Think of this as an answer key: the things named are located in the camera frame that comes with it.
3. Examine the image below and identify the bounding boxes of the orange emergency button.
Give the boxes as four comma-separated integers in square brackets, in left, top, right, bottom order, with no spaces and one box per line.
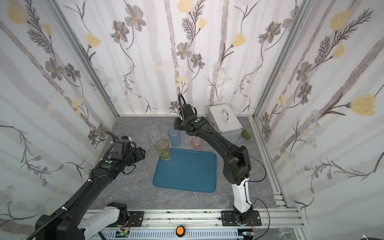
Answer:
[176,226,186,238]

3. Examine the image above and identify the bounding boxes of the yellow plastic tumbler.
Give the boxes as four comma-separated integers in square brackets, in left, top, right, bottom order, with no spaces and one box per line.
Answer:
[155,139,171,161]

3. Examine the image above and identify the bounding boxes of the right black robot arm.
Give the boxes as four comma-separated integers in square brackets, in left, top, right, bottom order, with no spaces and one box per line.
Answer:
[174,94,256,226]

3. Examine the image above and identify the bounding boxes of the silver aluminium case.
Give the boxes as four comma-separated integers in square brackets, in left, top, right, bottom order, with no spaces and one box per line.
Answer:
[208,104,243,143]

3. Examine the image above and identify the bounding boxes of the green small object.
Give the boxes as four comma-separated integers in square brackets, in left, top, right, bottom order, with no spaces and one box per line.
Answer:
[242,129,252,140]

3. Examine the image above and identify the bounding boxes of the clear faceted glass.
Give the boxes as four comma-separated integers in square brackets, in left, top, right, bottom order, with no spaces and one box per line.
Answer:
[146,121,161,145]
[135,126,150,151]

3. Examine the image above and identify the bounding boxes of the aluminium mounting rail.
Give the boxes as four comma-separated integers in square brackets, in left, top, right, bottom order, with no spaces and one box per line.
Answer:
[88,208,310,240]

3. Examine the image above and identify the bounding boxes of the teal plastic tray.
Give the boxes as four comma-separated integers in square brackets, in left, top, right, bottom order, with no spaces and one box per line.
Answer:
[153,149,217,193]

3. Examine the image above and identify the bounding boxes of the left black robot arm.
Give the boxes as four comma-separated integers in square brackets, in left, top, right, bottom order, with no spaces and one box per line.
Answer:
[27,136,146,240]

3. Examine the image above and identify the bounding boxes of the blue plastic tumbler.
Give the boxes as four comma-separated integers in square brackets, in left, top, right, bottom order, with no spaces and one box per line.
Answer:
[168,128,181,148]

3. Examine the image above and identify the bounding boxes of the pink plastic cup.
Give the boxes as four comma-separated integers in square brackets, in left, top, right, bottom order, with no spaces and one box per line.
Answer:
[191,137,203,151]

